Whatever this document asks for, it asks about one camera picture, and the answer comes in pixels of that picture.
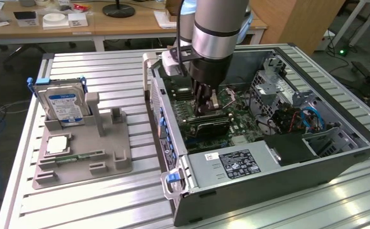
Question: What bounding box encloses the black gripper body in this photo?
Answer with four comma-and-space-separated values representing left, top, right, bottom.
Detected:
190, 56, 233, 88

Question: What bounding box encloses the graphics card with black fan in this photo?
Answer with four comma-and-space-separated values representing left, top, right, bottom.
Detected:
185, 116, 232, 140

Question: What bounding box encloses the metal socket cover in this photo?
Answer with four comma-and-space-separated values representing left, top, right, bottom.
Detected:
218, 87, 238, 109

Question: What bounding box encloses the black RAM stick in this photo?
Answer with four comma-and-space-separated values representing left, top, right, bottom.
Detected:
186, 113, 233, 125

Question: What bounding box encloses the green motherboard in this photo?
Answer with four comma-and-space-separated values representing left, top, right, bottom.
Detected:
165, 80, 265, 153

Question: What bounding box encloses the metal disk bay cage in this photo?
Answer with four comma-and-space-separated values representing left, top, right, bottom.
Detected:
252, 70, 296, 105

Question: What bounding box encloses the stack of white papers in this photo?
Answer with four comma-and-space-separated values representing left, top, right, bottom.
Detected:
154, 10, 181, 29

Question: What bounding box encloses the grey power supply unit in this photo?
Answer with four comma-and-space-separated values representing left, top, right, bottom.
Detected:
188, 140, 284, 189

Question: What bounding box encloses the black plastic air shroud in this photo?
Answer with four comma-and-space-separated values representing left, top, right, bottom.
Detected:
265, 132, 321, 167

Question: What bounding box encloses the black round lamp base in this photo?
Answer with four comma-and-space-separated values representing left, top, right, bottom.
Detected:
102, 0, 137, 18

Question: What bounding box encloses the hard disk with blue label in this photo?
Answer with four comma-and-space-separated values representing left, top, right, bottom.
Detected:
34, 81, 87, 127

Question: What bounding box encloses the empty metal disk bay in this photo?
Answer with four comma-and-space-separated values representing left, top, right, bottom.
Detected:
303, 127, 364, 158

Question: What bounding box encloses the open black PC case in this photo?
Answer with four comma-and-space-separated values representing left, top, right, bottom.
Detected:
144, 46, 370, 227

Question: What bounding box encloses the green RAM stick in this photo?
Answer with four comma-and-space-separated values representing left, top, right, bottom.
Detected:
55, 154, 94, 163

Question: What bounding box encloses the grey parts rack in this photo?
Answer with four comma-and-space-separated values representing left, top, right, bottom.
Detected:
33, 92, 134, 190

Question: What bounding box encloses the small white labelled box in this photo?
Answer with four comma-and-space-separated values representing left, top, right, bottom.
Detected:
69, 13, 89, 28

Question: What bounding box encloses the silver CPU chip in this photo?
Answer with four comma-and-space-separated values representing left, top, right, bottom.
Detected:
47, 137, 70, 155

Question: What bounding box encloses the red packet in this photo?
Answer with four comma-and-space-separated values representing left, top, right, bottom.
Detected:
73, 3, 90, 13

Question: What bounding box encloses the blue disk caddy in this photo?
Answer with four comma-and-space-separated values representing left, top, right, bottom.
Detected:
27, 75, 89, 96

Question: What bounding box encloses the white square block round dish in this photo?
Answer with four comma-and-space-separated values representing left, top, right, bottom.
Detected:
42, 13, 71, 31

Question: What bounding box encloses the white box with black top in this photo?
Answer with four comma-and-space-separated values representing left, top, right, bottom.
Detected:
14, 11, 41, 27

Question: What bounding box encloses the wooden desk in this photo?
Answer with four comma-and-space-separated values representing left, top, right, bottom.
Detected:
0, 0, 269, 46

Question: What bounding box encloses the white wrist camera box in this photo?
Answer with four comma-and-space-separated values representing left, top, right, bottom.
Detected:
162, 51, 193, 76

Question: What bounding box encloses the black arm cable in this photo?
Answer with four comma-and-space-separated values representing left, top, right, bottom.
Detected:
176, 0, 188, 77

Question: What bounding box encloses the blue wire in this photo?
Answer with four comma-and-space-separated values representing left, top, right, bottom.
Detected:
301, 108, 327, 132

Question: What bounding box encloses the grey case handle blue latch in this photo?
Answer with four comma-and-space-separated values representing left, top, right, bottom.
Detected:
162, 168, 192, 200

